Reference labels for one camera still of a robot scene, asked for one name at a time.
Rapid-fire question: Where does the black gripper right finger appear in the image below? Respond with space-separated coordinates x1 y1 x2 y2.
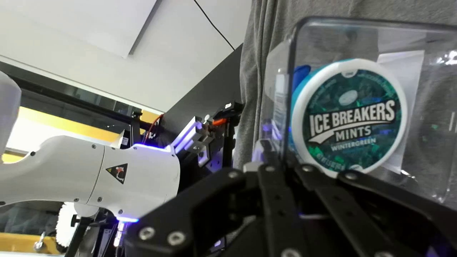
290 163 457 257

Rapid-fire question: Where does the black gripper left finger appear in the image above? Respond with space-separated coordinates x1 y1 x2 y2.
126 163 311 257

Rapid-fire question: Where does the small blue round item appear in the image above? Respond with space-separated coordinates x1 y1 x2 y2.
290 63 313 104

